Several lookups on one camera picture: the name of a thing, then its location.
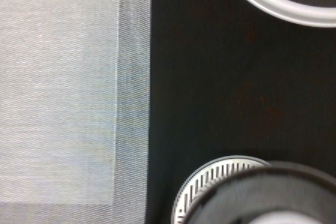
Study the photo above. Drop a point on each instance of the grey pod coffee machine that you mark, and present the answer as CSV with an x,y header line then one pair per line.
x,y
242,190

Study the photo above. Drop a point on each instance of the grey woven placemat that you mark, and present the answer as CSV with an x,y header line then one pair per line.
x,y
74,111

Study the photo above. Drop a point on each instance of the white two-tier round shelf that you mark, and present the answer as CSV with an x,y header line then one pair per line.
x,y
297,13

